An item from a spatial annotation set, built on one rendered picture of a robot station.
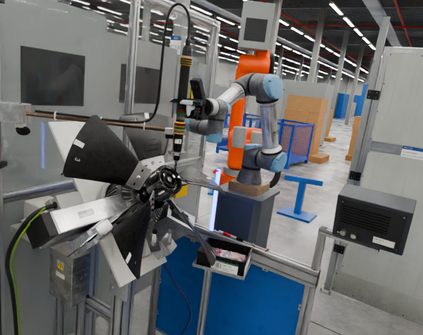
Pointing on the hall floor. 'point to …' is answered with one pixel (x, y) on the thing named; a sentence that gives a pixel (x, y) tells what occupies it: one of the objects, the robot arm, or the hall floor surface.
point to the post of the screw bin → (204, 302)
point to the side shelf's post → (60, 317)
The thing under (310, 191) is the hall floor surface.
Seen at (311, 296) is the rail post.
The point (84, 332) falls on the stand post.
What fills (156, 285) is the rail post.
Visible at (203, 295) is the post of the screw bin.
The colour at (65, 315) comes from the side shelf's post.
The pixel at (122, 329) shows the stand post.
